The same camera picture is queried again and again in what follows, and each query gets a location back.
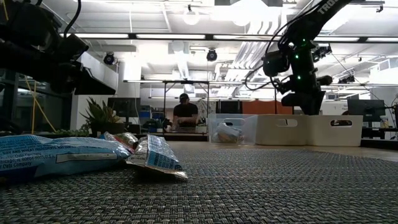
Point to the pink red granola bar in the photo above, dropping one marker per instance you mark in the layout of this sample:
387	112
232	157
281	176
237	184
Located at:
124	138

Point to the black round spotlight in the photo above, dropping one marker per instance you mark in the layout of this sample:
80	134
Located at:
109	59
211	56

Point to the black desk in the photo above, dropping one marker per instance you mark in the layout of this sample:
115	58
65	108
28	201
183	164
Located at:
373	132

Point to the small pale bottle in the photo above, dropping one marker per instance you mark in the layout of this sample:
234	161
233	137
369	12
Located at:
384	122

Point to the grey plastic bin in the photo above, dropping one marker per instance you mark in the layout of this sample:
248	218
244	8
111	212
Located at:
295	137

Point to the black spotlight cluster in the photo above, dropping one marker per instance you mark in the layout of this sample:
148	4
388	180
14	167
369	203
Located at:
323	51
346	80

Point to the clear plastic bin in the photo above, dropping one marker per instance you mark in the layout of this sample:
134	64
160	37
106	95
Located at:
252	130

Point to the person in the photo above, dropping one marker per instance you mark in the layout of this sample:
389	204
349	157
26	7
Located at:
185	113

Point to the long ceiling light strip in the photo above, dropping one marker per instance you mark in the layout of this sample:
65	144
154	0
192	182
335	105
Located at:
171	36

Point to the potted succulent plant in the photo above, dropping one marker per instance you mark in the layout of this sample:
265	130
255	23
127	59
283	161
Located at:
102	119

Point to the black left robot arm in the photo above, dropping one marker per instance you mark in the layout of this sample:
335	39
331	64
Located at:
25	31

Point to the black monitor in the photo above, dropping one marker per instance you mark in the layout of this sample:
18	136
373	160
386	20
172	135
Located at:
124	107
230	107
365	109

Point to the black workstation frame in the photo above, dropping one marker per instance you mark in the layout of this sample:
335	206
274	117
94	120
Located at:
275	102
186	82

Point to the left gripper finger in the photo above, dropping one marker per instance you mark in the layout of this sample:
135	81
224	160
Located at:
93	87

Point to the reddish brown granola bar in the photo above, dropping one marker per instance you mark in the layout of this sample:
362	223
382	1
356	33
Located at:
230	140

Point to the white plastic bin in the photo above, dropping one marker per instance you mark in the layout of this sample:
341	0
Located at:
320	137

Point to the orange partition panel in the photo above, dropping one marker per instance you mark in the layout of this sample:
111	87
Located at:
261	107

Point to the round pendant lamp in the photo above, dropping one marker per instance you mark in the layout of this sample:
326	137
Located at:
190	23

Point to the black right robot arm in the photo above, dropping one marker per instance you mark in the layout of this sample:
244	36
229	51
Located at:
306	28

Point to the grey woven placemat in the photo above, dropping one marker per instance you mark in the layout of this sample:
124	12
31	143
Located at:
280	193

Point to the blue storage boxes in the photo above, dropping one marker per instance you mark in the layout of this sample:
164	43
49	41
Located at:
144	114

